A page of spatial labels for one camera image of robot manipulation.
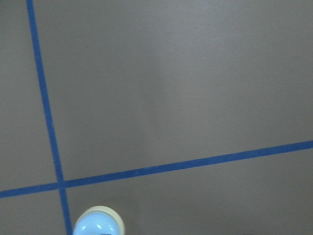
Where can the blue desk bell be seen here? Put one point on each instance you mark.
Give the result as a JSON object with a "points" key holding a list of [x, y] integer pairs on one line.
{"points": [[99, 220]]}

